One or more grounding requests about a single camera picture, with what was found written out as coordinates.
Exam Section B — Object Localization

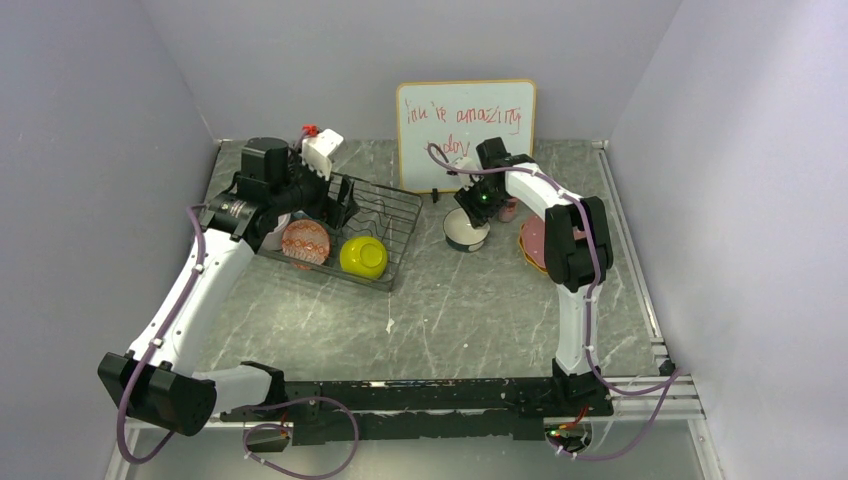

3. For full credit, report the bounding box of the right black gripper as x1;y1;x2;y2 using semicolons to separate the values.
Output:
455;175;506;230

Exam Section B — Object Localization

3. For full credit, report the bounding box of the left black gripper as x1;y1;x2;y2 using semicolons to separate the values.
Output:
270;144;359;229

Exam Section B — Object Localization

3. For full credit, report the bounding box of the teal white dotted bowl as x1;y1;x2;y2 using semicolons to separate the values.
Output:
442;208;491;253

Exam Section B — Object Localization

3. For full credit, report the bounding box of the yellow polka dot plate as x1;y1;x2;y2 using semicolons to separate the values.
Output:
518;225;547;274

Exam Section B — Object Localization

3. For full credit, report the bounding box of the pink polka dot plate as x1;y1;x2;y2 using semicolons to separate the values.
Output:
518;215;547;273

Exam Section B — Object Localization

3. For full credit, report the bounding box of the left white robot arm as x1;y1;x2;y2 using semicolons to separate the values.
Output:
98;129;345;436

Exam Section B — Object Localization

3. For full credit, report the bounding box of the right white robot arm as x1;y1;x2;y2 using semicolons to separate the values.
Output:
443;137;614;415

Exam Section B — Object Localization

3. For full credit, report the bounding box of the small pink bottle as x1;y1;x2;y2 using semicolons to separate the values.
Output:
497;198;519;223

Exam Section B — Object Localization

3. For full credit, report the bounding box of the yellow-green bowl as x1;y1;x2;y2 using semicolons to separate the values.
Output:
339;236;389;280

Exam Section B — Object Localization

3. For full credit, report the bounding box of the grey lilac mug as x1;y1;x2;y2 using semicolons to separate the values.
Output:
261;213;291;251

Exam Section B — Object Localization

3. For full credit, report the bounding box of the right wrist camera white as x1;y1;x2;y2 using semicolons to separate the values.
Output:
451;157;480;184

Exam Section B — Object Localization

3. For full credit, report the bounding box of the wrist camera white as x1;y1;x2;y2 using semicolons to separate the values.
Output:
300;129;345;180
451;157;480;184

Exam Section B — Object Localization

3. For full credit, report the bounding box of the grey wire dish rack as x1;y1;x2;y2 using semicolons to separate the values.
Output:
260;173;423;292

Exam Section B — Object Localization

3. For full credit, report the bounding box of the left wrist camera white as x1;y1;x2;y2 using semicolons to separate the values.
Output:
300;129;345;180

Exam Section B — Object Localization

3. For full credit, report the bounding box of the whiteboard with yellow frame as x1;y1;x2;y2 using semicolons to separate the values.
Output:
396;79;537;193

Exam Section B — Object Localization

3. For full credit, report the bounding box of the black base frame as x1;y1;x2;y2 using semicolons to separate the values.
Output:
220;376;613;446

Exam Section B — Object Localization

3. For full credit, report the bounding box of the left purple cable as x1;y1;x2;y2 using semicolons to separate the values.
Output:
116;203;360;480

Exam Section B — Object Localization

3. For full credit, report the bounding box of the purple cable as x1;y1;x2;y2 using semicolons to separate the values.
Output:
116;203;360;480
426;141;684;464

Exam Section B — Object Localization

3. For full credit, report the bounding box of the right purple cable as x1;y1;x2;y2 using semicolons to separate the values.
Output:
426;141;684;464

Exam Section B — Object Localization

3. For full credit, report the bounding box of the aluminium rail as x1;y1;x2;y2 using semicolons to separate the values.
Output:
592;141;704;419

